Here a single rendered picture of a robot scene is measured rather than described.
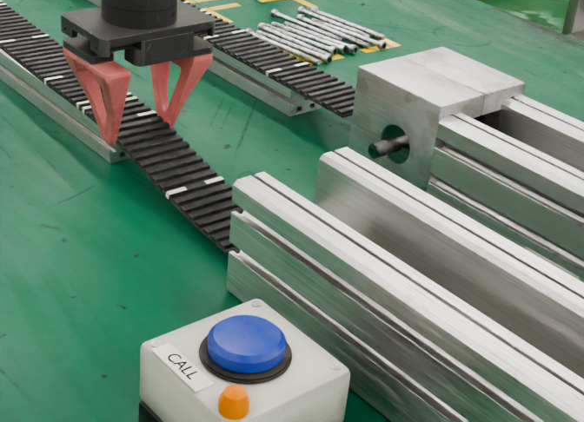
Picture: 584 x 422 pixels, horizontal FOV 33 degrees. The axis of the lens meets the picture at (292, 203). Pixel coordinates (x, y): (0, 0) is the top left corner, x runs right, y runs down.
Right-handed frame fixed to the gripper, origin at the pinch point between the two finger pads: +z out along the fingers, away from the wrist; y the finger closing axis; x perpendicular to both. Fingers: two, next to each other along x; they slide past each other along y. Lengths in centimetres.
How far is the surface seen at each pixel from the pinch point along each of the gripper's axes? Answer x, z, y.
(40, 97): 12.9, 2.2, -1.8
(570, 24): 99, 57, 217
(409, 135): -16.7, -2.8, 13.8
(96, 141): 3.0, 2.2, -2.0
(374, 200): -24.5, -4.3, 2.0
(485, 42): 5, 3, 51
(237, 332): -30.6, -4.0, -13.7
